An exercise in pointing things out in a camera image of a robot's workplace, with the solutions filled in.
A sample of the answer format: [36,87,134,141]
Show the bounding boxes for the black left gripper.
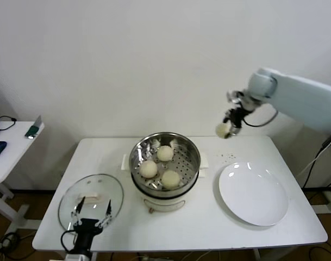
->
[70,196,113,254]

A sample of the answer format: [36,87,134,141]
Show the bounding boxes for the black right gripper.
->
[222,107,249,138]

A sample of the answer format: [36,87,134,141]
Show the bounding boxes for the white steamed baozi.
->
[139,160,159,179]
[161,170,181,190]
[157,145,174,162]
[215,122,232,139]

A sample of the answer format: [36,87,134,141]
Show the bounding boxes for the round glass pot lid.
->
[58,173,124,237]

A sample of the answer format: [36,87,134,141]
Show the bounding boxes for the perforated steel steamer basket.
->
[122,132,211,191]

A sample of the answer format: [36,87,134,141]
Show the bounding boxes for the white electric cooker pot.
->
[131,168,207,215]

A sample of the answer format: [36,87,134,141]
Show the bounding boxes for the white round plate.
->
[218,162,290,227]

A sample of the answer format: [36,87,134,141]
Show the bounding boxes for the white side table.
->
[0,121,45,237]

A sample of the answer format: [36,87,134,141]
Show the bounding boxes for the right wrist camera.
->
[226,89,264,112]

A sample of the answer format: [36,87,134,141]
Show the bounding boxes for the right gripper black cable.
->
[243,108,279,128]

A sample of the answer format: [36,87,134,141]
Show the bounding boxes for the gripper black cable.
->
[61,229,78,252]
[243,108,279,128]

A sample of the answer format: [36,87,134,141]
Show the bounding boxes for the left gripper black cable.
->
[61,229,78,252]

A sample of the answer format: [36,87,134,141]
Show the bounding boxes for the thin white cable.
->
[295,141,331,178]

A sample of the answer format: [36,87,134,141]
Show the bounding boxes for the black floor cables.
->
[0,231,22,257]

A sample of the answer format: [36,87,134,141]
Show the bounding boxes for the green handled scraper tool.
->
[24,116,44,140]

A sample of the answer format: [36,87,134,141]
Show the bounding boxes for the black plug with cable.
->
[302,132,331,189]

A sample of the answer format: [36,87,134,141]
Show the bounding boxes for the black cable on side table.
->
[0,116,18,133]

